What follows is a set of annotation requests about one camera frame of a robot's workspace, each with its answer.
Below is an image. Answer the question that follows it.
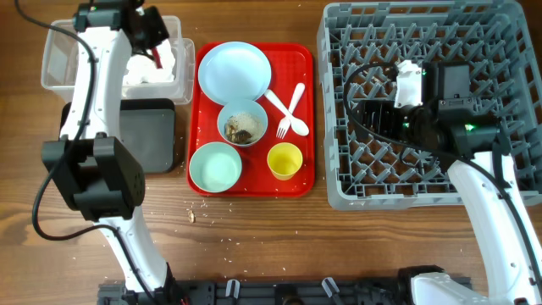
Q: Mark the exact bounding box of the light blue plate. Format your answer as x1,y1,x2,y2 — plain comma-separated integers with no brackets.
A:
197,42,272,105

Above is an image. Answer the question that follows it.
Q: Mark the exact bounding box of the clear plastic waste bin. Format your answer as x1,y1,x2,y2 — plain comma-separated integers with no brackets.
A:
41,15,196,105

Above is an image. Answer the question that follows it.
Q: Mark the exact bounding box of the black waste tray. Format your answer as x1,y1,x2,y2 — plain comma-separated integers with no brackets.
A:
41,97,175,192

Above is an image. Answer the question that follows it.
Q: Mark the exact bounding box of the red snack wrapper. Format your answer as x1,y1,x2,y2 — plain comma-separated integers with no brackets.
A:
151,47,163,69

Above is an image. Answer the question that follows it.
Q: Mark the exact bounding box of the nut shell on table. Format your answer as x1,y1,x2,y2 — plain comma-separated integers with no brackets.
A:
188,210,196,224

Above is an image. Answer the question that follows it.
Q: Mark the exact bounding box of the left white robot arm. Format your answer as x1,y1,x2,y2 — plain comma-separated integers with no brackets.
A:
31,1,190,304

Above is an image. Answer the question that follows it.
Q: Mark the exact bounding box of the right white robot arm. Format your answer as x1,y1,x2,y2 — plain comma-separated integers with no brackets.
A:
342,60,541,304

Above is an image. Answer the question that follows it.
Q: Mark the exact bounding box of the yellow plastic cup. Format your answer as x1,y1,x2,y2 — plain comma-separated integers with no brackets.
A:
267,142,303,180

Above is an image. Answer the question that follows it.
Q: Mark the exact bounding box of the food scraps and rice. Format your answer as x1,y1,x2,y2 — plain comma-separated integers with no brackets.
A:
224,113,263,145

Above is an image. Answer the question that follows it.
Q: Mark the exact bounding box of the white plastic fork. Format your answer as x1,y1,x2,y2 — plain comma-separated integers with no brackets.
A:
276,83,306,139

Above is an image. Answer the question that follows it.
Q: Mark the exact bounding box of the green bowl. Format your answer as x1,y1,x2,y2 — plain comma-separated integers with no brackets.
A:
189,141,242,193

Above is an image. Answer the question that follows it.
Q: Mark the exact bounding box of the grey dishwasher rack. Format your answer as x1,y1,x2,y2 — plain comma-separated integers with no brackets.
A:
317,1,541,210

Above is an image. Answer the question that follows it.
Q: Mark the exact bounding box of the white plastic spoon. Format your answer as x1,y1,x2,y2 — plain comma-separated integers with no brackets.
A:
264,89,309,139

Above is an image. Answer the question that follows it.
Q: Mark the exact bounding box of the red serving tray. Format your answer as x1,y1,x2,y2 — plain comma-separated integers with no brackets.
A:
187,42,316,197

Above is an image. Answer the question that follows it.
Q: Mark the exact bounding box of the light blue food bowl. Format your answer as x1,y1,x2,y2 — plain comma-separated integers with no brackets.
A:
217,100,268,147

